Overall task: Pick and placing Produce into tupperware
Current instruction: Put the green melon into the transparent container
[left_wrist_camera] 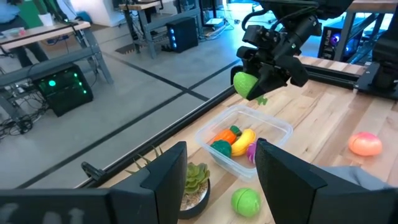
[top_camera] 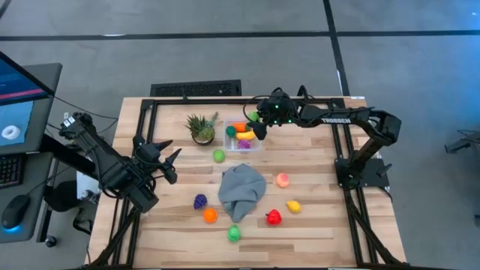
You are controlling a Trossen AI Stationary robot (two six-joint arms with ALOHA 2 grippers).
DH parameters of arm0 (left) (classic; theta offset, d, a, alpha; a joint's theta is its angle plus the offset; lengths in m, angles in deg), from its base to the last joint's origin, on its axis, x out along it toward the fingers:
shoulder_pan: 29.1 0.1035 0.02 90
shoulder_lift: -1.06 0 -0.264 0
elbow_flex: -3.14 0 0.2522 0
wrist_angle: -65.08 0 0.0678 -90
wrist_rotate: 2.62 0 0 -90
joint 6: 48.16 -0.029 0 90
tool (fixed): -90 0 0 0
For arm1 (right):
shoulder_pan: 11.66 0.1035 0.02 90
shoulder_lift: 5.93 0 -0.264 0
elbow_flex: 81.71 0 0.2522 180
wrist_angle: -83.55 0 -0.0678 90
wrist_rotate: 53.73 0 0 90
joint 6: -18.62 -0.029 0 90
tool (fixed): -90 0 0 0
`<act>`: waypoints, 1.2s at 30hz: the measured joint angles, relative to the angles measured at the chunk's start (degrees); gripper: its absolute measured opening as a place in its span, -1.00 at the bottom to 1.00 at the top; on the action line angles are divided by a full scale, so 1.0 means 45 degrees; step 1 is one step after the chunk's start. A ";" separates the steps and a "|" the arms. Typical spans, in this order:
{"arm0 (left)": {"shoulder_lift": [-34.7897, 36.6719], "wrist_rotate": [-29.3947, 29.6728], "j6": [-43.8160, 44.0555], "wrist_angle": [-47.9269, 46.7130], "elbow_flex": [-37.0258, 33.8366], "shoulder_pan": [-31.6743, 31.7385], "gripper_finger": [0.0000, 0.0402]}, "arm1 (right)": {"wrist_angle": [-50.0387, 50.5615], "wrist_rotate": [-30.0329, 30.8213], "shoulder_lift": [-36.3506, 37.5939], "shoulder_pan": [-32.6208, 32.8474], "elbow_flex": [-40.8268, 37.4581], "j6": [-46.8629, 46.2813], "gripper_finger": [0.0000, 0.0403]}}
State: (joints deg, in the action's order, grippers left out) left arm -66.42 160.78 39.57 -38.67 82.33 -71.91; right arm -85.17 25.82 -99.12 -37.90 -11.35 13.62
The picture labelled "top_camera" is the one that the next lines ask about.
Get grey keyboard tray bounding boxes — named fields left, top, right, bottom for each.
left=0, top=151, right=54, bottom=245

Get orange toy pumpkin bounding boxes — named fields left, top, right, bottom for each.
left=202, top=208, right=219, bottom=224

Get computer monitor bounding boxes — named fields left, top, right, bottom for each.
left=0, top=50, right=56, bottom=104

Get smooth green toy fruit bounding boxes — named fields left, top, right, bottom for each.
left=227, top=224, right=242, bottom=243

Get grey stand foot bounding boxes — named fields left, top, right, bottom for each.
left=444, top=130, right=480, bottom=155

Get grey desk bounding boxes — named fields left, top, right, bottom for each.
left=0, top=62, right=63, bottom=155

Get clear plastic tupperware container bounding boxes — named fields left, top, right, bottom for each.
left=223, top=118, right=264, bottom=153

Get black floor cable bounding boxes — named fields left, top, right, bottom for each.
left=455, top=128, right=480, bottom=140

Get black floor vent grille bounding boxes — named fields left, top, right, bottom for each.
left=149, top=79, right=243, bottom=98

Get black computer mouse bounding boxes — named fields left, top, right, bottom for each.
left=1, top=193, right=32, bottom=230

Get black office chair base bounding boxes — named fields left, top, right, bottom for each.
left=43, top=179, right=99, bottom=248

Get black curved frame handle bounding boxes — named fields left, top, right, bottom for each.
left=297, top=84, right=315, bottom=101

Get black keyboard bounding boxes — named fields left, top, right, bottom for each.
left=0, top=154, right=24, bottom=189

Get red toy strawberry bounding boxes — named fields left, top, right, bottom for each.
left=265, top=208, right=283, bottom=227

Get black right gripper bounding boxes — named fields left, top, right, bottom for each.
left=250, top=93, right=303, bottom=142

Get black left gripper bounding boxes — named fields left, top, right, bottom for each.
left=131, top=133, right=183, bottom=185

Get white tape roll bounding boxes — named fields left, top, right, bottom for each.
left=1, top=125, right=20, bottom=141

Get potted succulent plant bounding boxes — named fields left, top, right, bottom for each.
left=185, top=111, right=220, bottom=146

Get grey cloth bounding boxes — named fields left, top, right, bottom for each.
left=217, top=163, right=268, bottom=224

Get purple toy grapes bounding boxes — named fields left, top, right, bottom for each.
left=193, top=193, right=209, bottom=211

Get black aluminium table frame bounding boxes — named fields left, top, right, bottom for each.
left=85, top=94, right=410, bottom=270

